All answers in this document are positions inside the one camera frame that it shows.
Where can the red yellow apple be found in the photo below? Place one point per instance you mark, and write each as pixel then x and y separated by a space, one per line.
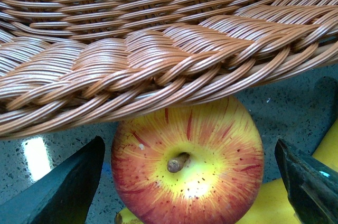
pixel 222 111

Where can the yellow banana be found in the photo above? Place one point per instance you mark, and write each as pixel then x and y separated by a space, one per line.
pixel 272 203

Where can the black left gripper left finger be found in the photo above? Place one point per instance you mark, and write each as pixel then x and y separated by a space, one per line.
pixel 65 194

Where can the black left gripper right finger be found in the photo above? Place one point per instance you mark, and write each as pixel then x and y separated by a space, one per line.
pixel 310 184

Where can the left wicker basket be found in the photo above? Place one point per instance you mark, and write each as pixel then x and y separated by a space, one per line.
pixel 67 63

